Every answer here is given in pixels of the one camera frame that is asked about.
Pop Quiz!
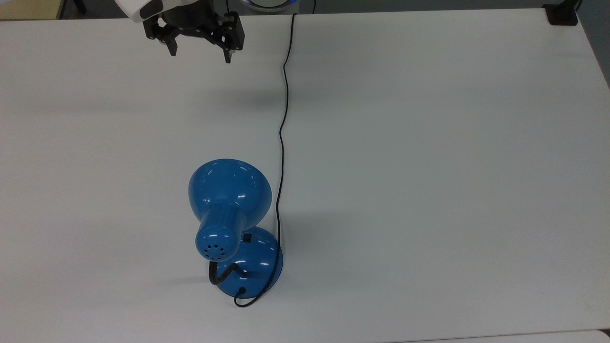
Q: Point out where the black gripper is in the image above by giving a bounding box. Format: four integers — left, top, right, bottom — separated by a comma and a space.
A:
143, 0, 245, 64

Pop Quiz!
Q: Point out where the round blue-lit robot base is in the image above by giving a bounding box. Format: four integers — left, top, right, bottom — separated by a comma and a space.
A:
240, 0, 300, 12

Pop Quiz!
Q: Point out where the blue desk lamp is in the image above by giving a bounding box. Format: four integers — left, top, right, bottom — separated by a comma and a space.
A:
188, 159, 284, 299

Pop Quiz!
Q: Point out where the wooden furniture piece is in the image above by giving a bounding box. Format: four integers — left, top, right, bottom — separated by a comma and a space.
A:
0, 0, 67, 20

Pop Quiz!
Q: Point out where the black lamp power cable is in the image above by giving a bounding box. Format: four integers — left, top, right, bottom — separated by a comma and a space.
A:
233, 0, 317, 308

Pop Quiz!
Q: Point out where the black table clamp mount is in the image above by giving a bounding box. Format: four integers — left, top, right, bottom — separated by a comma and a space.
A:
543, 0, 582, 26

